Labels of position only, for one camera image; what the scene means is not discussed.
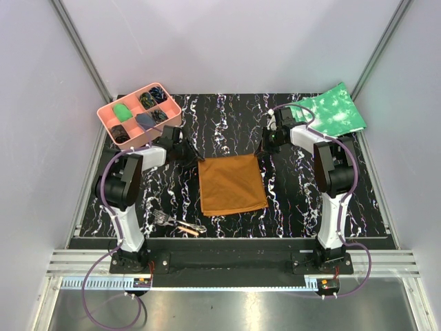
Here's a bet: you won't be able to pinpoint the black marble pattern mat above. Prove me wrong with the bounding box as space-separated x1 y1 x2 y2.
79 93 390 239

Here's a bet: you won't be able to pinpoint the green white patterned napkins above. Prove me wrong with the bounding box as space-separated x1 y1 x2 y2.
296 82 367 137

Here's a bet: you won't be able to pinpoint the orange cloth napkin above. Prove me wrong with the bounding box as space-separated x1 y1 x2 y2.
198 154 269 217

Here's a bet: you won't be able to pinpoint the silver fork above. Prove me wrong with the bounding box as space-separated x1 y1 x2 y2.
152 210 207 234

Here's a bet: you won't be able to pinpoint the dark patterned roll front left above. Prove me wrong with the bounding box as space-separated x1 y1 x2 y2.
110 125 130 144

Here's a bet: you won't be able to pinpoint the dark patterned roll back middle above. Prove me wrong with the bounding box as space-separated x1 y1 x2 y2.
139 92 156 110

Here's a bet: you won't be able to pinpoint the dark patterned roll front right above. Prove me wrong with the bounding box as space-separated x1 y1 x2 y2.
150 109 169 124

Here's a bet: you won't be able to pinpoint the dark patterned roll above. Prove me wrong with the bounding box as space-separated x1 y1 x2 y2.
110 125 130 144
139 92 156 110
150 109 169 124
149 86 168 103

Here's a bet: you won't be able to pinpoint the aluminium frame rail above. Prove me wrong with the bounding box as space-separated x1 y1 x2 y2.
46 250 420 292

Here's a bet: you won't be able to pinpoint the green rolled napkin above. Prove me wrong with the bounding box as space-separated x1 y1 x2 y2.
113 103 133 123

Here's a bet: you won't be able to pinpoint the pink compartment tray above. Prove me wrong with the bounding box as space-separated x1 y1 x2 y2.
96 83 182 150

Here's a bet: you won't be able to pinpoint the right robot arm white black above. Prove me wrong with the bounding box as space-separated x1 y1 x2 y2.
255 104 358 274

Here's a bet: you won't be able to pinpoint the wooden handled spoon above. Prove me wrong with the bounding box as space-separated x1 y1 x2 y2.
177 225 200 237

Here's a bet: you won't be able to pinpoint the grey blue rolled napkin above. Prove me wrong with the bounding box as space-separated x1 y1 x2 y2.
135 112 156 130

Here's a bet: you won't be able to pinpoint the dark patterned roll back right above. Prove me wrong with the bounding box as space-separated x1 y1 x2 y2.
149 86 168 103

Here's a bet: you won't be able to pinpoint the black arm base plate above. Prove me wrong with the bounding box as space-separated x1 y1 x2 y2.
110 238 353 275

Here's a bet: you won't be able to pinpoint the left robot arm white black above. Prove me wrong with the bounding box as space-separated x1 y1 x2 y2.
92 126 203 273

